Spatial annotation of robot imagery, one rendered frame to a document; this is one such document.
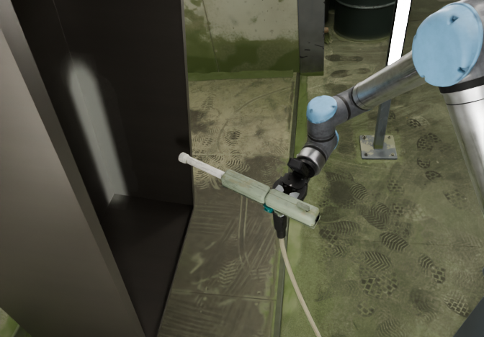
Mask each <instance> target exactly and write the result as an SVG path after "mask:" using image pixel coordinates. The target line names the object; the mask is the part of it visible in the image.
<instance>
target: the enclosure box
mask: <svg viewBox="0 0 484 337"><path fill-rule="evenodd" d="M180 153H186V154H188V155H189V156H190V157H192V136H191V122H190V109H189V84H188V71H187V47H186V33H185V20H184V0H0V308H1V309H2V310H3V311H5V312H6V313H7V314H8V315H9V316H10V317H11V318H12V319H13V320H15V321H16V322H17V323H18V324H19V325H20V326H21V327H22V328H24V329H25V330H26V331H27V332H28V333H29V334H30V335H31V336H32V337H158V335H159V333H160V329H161V325H162V322H163V317H164V315H165V312H166V307H167V305H168V301H169V297H170V294H171V289H172V287H173V283H174V279H175V276H176V271H177V269H178V265H179V261H180V258H181V255H182V251H183V247H184V243H185V240H186V237H187V233H188V229H189V225H190V223H191V219H192V215H193V212H194V208H195V199H194V174H193V166H191V165H189V164H188V163H182V162H180V161H179V155H180Z"/></svg>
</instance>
